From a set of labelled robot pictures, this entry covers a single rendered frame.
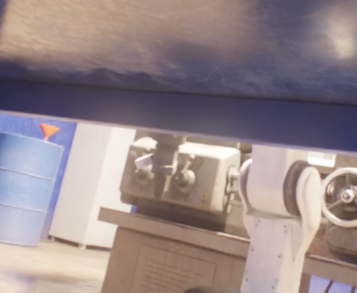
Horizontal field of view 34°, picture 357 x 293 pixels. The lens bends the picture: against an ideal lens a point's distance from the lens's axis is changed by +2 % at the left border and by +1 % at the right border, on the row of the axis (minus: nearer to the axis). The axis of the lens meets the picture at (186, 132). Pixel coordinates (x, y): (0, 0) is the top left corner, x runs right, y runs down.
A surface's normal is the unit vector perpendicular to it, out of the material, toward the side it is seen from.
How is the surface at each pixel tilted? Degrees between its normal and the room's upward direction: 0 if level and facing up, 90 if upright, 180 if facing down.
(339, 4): 180
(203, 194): 90
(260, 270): 88
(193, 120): 90
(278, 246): 88
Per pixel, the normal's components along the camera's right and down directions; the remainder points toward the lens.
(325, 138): -0.53, -0.25
